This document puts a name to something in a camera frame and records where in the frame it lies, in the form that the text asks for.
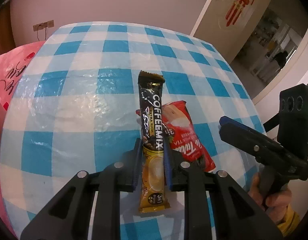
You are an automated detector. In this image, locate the wall power socket strip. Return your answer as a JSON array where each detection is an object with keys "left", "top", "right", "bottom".
[{"left": 33, "top": 20, "right": 54, "bottom": 31}]

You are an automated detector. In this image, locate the pink heart-print bedspread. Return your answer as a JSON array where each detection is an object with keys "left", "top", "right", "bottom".
[{"left": 0, "top": 41, "right": 44, "bottom": 239}]

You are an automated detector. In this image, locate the yellow sleeve forearm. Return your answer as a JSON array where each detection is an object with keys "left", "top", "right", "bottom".
[{"left": 277, "top": 204, "right": 300, "bottom": 237}]

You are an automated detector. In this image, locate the blue white checkered tablecloth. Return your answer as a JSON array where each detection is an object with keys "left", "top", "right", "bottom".
[{"left": 0, "top": 22, "right": 263, "bottom": 236}]

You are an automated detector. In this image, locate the red milk tea packet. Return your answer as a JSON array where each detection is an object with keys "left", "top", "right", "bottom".
[{"left": 136, "top": 99, "right": 216, "bottom": 172}]

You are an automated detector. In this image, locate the right hand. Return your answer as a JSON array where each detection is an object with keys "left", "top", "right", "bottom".
[{"left": 248, "top": 172, "right": 294, "bottom": 225}]

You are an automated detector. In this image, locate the gold black coffeemix sachet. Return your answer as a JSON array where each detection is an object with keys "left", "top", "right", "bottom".
[{"left": 138, "top": 70, "right": 170, "bottom": 213}]

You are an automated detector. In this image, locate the white door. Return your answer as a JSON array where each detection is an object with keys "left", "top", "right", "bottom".
[{"left": 190, "top": 0, "right": 271, "bottom": 63}]

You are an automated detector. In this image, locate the black power cable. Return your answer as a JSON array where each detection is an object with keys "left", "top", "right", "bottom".
[{"left": 36, "top": 24, "right": 48, "bottom": 42}]

